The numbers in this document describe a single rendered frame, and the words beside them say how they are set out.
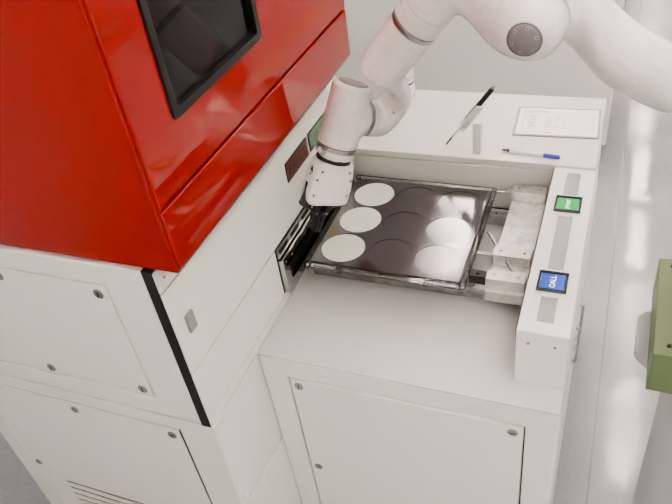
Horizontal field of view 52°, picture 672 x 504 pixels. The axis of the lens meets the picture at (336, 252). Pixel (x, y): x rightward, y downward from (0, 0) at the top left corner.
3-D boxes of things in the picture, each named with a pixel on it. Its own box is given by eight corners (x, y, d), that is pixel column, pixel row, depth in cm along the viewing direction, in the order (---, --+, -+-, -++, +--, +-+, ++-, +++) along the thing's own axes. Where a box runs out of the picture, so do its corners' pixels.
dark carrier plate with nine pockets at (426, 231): (310, 262, 159) (309, 260, 158) (359, 179, 183) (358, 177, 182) (458, 284, 147) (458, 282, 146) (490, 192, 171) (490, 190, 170)
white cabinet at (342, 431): (313, 547, 200) (256, 356, 149) (406, 316, 267) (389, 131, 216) (541, 616, 178) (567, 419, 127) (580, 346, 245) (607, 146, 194)
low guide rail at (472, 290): (314, 273, 167) (312, 264, 165) (317, 268, 168) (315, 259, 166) (527, 306, 149) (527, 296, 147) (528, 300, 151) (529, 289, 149)
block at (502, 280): (485, 288, 147) (485, 277, 145) (488, 277, 149) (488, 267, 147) (523, 294, 144) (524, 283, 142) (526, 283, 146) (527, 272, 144)
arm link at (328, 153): (327, 150, 139) (324, 164, 140) (363, 152, 143) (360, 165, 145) (309, 134, 145) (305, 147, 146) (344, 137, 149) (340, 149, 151)
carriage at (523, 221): (484, 300, 148) (484, 290, 146) (513, 202, 173) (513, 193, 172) (522, 306, 145) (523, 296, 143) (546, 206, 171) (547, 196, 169)
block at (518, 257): (492, 264, 152) (492, 253, 150) (495, 254, 155) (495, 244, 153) (529, 269, 149) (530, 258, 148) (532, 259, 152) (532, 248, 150)
